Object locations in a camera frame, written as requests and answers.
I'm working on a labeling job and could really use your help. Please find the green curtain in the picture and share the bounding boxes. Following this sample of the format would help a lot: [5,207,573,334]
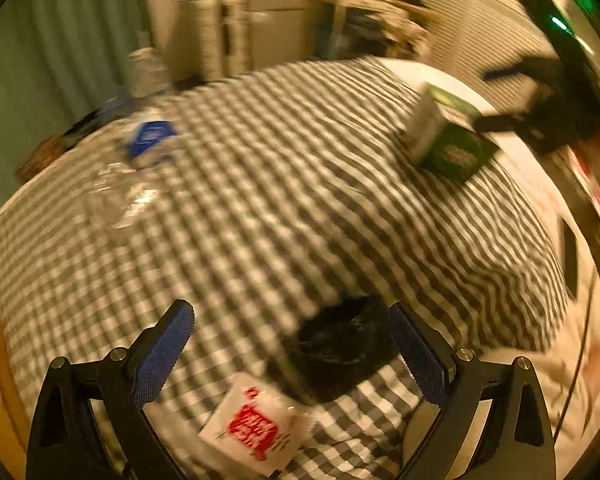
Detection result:
[0,0,156,211]

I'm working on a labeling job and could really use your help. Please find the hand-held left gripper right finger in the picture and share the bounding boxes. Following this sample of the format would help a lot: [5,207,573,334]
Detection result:
[387,302,558,480]

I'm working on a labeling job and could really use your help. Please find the white duvet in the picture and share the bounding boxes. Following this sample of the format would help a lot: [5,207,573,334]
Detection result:
[380,57,600,461]

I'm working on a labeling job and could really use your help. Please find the white suitcase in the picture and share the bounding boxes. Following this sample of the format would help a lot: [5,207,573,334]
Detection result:
[180,0,251,81]

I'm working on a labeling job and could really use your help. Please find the white clothes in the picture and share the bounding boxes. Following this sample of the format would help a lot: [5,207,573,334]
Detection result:
[380,0,431,58]

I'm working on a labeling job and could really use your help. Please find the white and red sachet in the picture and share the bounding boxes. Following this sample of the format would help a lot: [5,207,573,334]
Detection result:
[197,372,313,476]

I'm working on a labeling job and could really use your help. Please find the green checkered cloth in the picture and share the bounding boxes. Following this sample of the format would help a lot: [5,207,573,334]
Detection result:
[0,57,568,480]

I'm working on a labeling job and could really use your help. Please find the large clear water jug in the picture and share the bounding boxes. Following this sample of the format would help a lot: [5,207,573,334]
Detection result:
[127,35,173,96]

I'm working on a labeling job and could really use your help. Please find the white louvered wardrobe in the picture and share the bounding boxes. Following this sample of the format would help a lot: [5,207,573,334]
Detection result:
[420,0,581,126]

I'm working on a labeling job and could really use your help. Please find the blue and white crumpled packet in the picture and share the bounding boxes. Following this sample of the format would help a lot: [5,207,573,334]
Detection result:
[125,120,181,168]

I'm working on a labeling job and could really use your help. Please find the thin black cable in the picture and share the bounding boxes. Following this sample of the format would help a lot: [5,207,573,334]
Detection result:
[552,220,600,441]

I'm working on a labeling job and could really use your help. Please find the silver small fridge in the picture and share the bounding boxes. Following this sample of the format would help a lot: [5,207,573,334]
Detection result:
[245,0,313,68]

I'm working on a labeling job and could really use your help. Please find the crushed clear plastic bottle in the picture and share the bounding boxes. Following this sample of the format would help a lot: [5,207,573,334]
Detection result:
[80,160,161,231]

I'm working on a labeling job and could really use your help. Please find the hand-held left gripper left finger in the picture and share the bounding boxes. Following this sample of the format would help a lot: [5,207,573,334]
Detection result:
[26,299,197,480]

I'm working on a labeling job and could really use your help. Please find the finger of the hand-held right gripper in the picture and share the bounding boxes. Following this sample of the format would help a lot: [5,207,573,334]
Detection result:
[472,111,532,135]
[482,60,542,85]

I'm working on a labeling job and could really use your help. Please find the black smartphone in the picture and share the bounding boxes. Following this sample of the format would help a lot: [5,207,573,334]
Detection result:
[560,217,582,297]

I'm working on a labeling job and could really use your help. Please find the green medicine box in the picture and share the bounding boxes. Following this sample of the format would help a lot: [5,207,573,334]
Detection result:
[405,82,501,183]

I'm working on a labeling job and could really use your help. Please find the black glossy package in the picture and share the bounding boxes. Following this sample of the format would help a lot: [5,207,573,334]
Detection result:
[287,296,406,403]

